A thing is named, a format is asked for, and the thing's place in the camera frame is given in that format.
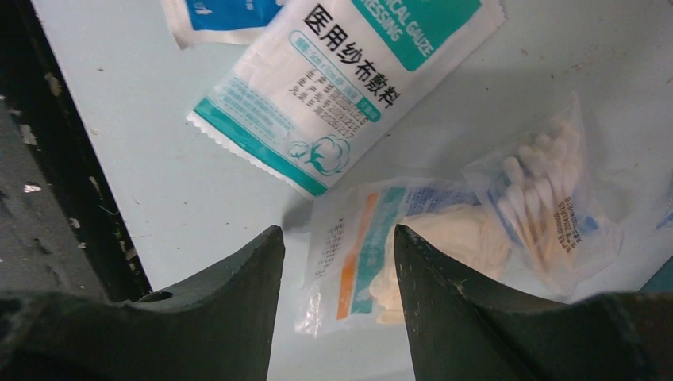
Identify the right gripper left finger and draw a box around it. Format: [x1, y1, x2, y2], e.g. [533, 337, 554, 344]
[1, 225, 285, 380]

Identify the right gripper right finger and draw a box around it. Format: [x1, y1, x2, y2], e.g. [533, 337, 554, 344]
[394, 225, 672, 380]

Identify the cotton bag with orange label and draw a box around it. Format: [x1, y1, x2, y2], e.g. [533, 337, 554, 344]
[294, 178, 511, 337]

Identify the cotton swabs bag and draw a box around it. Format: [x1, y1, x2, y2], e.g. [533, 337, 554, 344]
[461, 94, 624, 296]

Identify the dark teal divided tray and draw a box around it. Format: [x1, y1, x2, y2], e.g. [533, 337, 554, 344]
[640, 257, 673, 293]

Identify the medical gauze dressing packet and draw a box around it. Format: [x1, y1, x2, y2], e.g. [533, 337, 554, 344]
[187, 1, 506, 198]

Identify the blue alcohol pad right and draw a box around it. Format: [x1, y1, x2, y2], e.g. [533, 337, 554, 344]
[161, 0, 286, 50]

